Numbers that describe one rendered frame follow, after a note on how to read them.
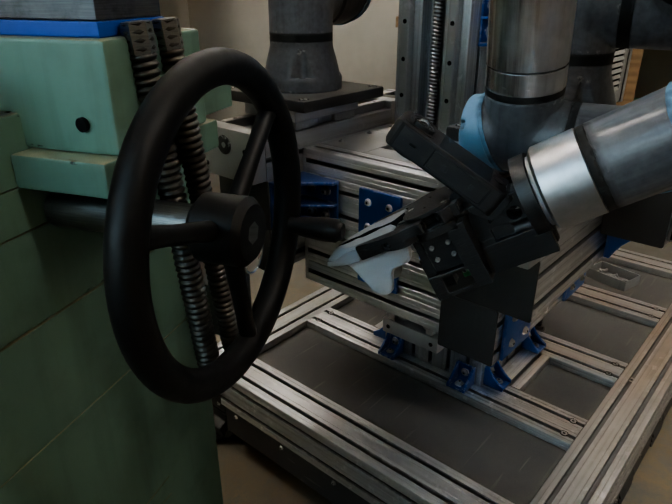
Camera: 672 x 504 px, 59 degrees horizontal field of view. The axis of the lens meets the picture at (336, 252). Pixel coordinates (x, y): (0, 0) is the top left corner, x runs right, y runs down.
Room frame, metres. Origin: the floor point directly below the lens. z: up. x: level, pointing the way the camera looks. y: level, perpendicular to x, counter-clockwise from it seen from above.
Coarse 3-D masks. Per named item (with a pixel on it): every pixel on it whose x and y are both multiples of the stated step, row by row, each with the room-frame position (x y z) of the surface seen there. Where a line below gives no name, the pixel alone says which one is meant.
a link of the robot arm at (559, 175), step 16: (544, 144) 0.47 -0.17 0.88; (560, 144) 0.46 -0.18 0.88; (576, 144) 0.45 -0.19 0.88; (528, 160) 0.47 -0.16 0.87; (544, 160) 0.45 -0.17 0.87; (560, 160) 0.45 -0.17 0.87; (576, 160) 0.44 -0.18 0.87; (528, 176) 0.46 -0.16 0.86; (544, 176) 0.45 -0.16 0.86; (560, 176) 0.44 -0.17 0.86; (576, 176) 0.44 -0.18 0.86; (544, 192) 0.44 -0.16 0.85; (560, 192) 0.44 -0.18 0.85; (576, 192) 0.43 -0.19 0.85; (592, 192) 0.43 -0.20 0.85; (544, 208) 0.45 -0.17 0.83; (560, 208) 0.44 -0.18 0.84; (576, 208) 0.44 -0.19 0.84; (592, 208) 0.43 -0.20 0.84; (560, 224) 0.45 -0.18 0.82; (576, 224) 0.45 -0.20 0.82
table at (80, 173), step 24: (216, 96) 0.80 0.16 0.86; (0, 120) 0.48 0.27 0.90; (0, 144) 0.47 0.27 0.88; (24, 144) 0.49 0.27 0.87; (216, 144) 0.61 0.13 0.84; (0, 168) 0.47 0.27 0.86; (24, 168) 0.47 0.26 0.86; (48, 168) 0.46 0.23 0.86; (72, 168) 0.46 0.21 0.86; (96, 168) 0.45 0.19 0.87; (0, 192) 0.46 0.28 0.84; (72, 192) 0.46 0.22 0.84; (96, 192) 0.45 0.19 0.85
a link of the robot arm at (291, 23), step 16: (272, 0) 1.12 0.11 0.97; (288, 0) 1.10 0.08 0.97; (304, 0) 1.09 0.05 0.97; (320, 0) 1.11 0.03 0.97; (336, 0) 1.15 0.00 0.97; (272, 16) 1.12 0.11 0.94; (288, 16) 1.10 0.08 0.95; (304, 16) 1.09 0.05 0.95; (320, 16) 1.11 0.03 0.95; (336, 16) 1.19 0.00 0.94; (272, 32) 1.12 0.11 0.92; (288, 32) 1.10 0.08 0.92; (304, 32) 1.09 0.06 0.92; (320, 32) 1.11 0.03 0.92
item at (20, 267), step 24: (24, 240) 0.47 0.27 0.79; (48, 240) 0.50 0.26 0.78; (72, 240) 0.52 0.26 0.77; (96, 240) 0.55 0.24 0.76; (0, 264) 0.45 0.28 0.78; (24, 264) 0.47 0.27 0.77; (48, 264) 0.49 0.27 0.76; (72, 264) 0.52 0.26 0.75; (96, 264) 0.55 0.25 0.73; (0, 288) 0.44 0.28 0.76; (24, 288) 0.46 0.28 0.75; (48, 288) 0.49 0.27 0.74; (72, 288) 0.51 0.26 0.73; (0, 312) 0.43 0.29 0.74; (24, 312) 0.46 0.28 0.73; (48, 312) 0.48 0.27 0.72; (0, 336) 0.43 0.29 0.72
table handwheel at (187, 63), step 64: (192, 64) 0.42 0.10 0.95; (256, 64) 0.50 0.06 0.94; (128, 128) 0.37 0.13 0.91; (256, 128) 0.52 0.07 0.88; (128, 192) 0.34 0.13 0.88; (128, 256) 0.33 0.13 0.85; (256, 256) 0.45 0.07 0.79; (128, 320) 0.32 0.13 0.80; (256, 320) 0.49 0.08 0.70; (192, 384) 0.37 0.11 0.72
